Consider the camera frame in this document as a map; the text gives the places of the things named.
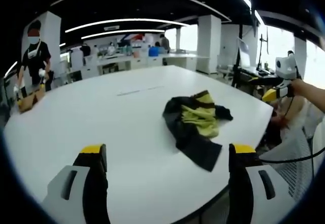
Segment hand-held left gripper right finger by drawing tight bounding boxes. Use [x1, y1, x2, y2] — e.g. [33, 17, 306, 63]
[227, 143, 297, 224]

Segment long curved ceiling light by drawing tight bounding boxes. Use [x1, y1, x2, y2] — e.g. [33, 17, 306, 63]
[64, 18, 189, 34]

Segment brown cardboard box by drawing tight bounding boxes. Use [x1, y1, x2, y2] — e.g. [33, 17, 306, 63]
[17, 88, 46, 114]

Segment person's right hand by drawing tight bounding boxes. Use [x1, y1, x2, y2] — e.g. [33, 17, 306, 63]
[290, 78, 306, 97]

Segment black and yellow garment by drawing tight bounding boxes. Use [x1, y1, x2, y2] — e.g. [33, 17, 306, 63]
[162, 89, 234, 173]

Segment white mesh chair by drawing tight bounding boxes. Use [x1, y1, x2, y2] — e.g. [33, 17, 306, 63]
[258, 99, 325, 202]

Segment computer monitor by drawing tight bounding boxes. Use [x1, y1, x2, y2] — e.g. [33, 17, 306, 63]
[237, 37, 251, 68]

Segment cluttered office desk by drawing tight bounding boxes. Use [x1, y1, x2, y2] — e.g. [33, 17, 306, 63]
[219, 65, 279, 94]

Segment white counter cabinets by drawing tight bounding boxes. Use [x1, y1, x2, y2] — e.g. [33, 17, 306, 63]
[95, 52, 199, 77]

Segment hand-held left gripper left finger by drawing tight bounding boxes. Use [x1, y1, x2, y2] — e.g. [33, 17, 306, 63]
[42, 144, 111, 224]

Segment short curved ceiling light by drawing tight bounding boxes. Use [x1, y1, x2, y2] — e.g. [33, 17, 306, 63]
[80, 29, 166, 41]

